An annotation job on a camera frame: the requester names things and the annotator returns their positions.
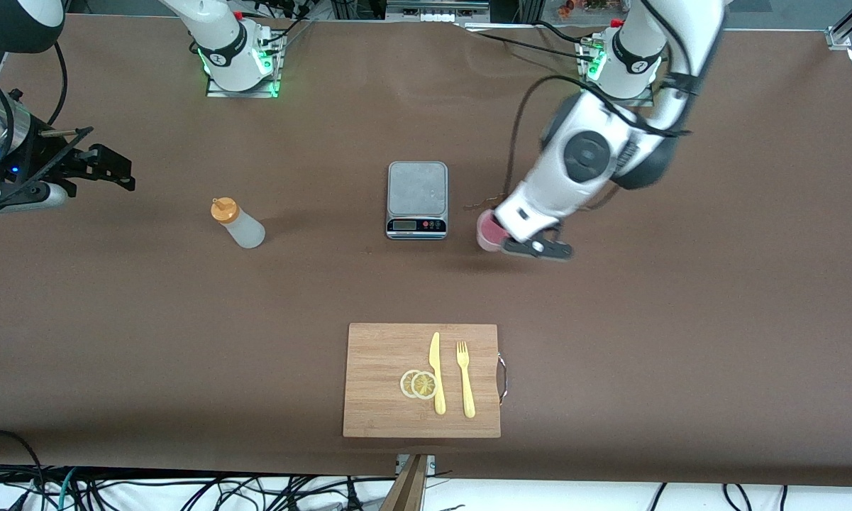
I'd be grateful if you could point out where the pink plastic cup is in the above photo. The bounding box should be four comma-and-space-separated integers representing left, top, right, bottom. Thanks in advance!
476, 211, 513, 253

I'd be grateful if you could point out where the clear orange-capped sauce bottle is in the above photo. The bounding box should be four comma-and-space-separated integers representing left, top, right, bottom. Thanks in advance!
211, 197, 266, 250

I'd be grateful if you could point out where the silver digital kitchen scale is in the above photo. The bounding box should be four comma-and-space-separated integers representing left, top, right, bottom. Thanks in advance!
386, 161, 448, 241

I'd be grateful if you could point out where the yellow plastic knife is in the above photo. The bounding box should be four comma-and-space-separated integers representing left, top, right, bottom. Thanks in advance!
428, 332, 447, 416

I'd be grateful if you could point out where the yellow plastic fork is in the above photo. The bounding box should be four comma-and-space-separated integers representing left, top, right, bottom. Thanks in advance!
456, 341, 477, 419

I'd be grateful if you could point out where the brown table cover sheet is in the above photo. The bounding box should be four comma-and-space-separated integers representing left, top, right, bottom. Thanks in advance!
0, 13, 852, 488

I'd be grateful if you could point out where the wooden cutting board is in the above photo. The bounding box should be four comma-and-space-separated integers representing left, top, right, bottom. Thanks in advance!
343, 323, 509, 439

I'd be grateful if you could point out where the wooden beam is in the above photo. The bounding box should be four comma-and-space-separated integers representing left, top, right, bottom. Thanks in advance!
382, 454, 430, 511

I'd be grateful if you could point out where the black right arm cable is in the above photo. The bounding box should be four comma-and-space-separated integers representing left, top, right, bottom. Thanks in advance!
46, 41, 69, 130

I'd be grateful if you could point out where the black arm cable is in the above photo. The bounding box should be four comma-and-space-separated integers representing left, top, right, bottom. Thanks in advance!
504, 75, 690, 208
46, 41, 69, 130

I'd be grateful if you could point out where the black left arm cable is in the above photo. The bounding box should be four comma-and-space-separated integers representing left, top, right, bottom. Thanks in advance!
504, 75, 690, 208

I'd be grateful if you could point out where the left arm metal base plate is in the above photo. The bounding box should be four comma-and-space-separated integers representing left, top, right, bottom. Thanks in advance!
580, 39, 655, 107

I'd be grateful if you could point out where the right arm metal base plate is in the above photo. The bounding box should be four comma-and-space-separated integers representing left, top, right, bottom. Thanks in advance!
206, 32, 283, 99

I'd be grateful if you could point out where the black cable on table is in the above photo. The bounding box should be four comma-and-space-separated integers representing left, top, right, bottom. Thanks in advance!
468, 20, 593, 59

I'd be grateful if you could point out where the small metal bracket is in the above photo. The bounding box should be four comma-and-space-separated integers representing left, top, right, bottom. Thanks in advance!
395, 454, 437, 475

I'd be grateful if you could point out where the black looped floor cable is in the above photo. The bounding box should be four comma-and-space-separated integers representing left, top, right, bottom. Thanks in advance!
0, 429, 47, 511

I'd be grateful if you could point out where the teal cable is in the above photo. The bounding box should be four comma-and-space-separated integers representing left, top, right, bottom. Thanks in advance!
57, 467, 79, 511

